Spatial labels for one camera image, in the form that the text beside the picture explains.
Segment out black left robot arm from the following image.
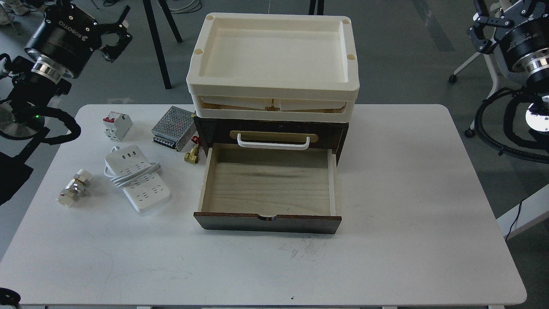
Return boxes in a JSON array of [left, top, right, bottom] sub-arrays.
[[1, 0, 132, 145]]

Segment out black stand legs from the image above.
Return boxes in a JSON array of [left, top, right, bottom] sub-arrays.
[[142, 0, 183, 90]]

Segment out white office chair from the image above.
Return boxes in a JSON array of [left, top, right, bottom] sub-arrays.
[[448, 0, 504, 138]]

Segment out white metal pipe fitting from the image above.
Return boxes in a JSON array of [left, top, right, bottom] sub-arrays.
[[56, 170, 92, 207]]

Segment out black cable loop right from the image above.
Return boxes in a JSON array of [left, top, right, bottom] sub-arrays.
[[474, 88, 549, 164]]

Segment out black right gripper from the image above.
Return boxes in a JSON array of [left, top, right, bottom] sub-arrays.
[[467, 11, 548, 73]]

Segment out brass valve red handle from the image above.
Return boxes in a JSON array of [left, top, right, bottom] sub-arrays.
[[184, 136, 202, 164]]

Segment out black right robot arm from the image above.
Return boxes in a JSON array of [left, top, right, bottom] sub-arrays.
[[465, 1, 548, 164]]

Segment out white power strip with cable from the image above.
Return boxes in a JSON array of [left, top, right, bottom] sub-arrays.
[[104, 145, 171, 213]]

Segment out metal mesh power supply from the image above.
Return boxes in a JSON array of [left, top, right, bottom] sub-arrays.
[[151, 106, 196, 152]]

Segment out white shelf edge right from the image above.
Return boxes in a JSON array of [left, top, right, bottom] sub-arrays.
[[497, 185, 549, 240]]

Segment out white circuit breaker red switches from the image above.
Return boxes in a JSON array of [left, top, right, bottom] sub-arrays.
[[103, 111, 133, 142]]

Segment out white drawer handle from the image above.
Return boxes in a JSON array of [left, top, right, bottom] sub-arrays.
[[237, 133, 311, 151]]

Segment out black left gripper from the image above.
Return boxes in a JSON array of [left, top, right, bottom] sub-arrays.
[[24, 4, 133, 79]]

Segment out cream plastic tray top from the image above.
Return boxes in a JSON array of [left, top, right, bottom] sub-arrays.
[[186, 12, 359, 102]]

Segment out open wooden drawer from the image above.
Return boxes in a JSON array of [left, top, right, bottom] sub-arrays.
[[194, 143, 342, 234]]

